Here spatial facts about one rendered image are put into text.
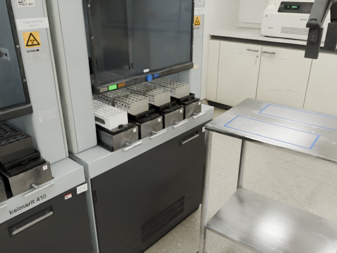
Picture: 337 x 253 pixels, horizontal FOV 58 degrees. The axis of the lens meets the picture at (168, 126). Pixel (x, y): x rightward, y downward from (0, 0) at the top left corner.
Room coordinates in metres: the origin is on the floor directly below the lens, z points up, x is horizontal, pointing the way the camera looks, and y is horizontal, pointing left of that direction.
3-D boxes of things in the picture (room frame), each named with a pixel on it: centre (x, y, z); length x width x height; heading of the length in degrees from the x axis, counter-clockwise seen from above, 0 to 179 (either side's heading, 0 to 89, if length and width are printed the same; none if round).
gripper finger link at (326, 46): (0.82, -0.43, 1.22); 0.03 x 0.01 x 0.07; 48
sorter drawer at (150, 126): (1.47, 0.31, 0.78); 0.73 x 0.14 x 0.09; 48
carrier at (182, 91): (1.54, -0.07, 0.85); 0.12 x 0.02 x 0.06; 137
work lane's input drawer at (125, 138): (1.35, 0.41, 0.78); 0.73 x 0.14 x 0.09; 48
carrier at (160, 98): (1.42, 0.04, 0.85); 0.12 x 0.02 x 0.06; 137
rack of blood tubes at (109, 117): (1.26, 0.31, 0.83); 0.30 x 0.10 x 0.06; 48
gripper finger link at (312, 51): (0.72, -0.33, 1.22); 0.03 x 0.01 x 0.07; 48
